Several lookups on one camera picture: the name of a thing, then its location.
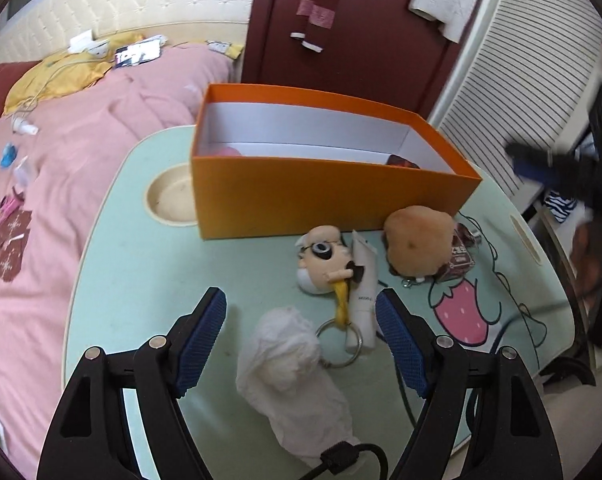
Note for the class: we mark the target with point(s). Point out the small blue toy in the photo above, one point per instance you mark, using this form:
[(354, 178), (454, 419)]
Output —
[(9, 155)]

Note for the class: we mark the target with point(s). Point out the red striped scarf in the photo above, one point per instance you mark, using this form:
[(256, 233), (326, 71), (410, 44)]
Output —
[(321, 10)]

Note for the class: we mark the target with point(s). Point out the brown card box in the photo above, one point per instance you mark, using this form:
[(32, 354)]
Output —
[(458, 259)]

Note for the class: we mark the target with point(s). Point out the white tissue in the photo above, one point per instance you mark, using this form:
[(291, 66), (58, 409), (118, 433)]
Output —
[(291, 375)]

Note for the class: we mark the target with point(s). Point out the yellow pillow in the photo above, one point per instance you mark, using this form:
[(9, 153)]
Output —
[(66, 77)]

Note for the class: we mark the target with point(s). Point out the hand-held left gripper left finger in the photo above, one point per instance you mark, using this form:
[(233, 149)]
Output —
[(201, 347)]

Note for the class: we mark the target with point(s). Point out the mint green cartoon desktop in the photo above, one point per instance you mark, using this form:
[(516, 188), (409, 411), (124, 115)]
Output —
[(146, 270)]

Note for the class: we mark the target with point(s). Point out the brown snowflake pouch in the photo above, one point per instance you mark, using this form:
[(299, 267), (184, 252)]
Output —
[(11, 245)]

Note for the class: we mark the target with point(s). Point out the pink blanket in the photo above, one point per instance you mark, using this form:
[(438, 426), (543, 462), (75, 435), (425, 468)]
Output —
[(81, 135)]

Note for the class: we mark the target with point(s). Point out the pink item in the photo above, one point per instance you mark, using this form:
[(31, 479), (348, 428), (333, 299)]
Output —
[(227, 151)]

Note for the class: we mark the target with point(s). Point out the white knit sweater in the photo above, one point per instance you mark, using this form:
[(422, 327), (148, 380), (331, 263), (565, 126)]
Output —
[(446, 0)]

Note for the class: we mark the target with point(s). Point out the white charger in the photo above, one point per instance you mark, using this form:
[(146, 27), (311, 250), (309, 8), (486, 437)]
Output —
[(86, 44)]

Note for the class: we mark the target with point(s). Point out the dark brown item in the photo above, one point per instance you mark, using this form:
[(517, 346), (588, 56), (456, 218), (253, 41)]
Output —
[(402, 161)]

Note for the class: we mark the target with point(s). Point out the brown plush bun toy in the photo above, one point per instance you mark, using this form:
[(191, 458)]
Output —
[(416, 240)]

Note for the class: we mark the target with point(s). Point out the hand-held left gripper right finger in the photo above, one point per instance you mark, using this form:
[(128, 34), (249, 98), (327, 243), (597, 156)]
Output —
[(401, 347)]

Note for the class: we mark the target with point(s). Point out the smartphone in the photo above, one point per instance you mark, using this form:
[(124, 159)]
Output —
[(138, 52)]

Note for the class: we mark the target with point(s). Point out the dark red door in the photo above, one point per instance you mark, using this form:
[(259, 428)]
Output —
[(371, 35)]

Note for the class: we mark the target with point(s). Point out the orange cardboard box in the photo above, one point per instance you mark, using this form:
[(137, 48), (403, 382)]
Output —
[(331, 195)]

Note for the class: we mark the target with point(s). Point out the small white bottle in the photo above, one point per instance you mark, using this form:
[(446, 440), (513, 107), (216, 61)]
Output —
[(25, 126)]

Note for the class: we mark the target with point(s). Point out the white cream tube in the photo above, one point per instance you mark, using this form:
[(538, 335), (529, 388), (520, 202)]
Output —
[(363, 285)]

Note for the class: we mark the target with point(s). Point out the dark red pillow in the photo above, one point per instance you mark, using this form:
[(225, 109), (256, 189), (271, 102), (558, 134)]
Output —
[(1, 85)]

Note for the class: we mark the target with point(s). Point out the white louvered closet door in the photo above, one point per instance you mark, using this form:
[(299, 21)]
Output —
[(521, 60)]

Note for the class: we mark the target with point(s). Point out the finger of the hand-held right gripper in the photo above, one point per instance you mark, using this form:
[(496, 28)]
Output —
[(536, 166)]

